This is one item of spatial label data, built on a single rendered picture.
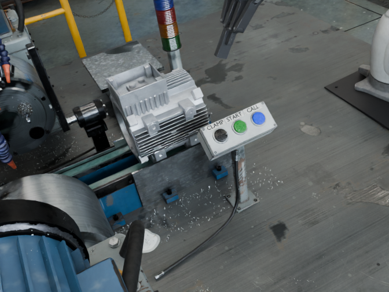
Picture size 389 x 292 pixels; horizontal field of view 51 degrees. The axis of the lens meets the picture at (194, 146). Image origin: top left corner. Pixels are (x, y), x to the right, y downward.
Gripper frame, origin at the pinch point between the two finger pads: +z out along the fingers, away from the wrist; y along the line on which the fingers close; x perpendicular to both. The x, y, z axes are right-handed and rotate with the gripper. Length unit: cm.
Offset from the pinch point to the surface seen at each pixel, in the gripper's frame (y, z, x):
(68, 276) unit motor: 54, 12, -47
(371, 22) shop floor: -154, -6, 245
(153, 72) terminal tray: -7.8, 12.7, -12.1
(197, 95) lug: 1.3, 13.6, -3.5
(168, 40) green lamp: -33.8, 11.0, 3.2
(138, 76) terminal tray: -10.4, 15.3, -14.6
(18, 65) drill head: -36, 27, -38
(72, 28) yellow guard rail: -234, 69, 30
